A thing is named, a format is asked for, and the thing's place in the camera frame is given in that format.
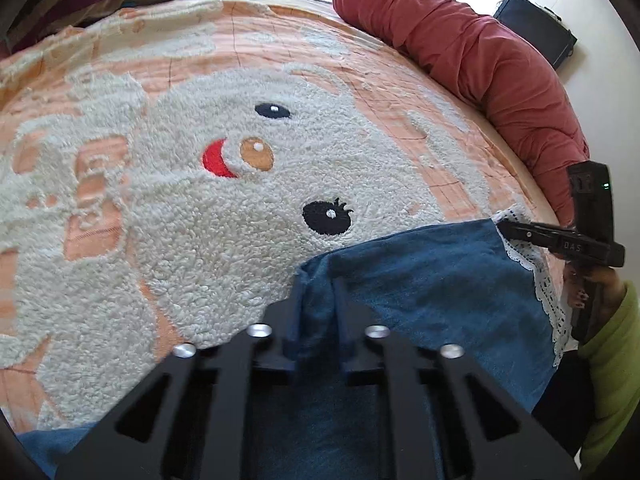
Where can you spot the orange printed fleece blanket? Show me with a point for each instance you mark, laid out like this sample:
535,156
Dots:
200,210

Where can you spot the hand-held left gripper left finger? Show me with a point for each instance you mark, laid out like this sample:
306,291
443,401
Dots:
280,321

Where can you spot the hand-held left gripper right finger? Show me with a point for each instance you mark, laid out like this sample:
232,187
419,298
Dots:
351,341

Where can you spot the person's right hand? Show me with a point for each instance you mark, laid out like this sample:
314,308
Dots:
611,295

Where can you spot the rolled red duvet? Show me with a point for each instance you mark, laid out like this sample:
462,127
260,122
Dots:
475,60

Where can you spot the beige bed mattress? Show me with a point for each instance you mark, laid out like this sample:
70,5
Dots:
520,160

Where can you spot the black flat bag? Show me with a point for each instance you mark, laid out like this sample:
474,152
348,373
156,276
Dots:
535,25

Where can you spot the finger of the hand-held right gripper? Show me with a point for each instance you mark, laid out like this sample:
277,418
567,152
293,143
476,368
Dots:
530,236

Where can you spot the person's right forearm green sleeve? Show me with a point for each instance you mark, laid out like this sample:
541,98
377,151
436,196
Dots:
616,375

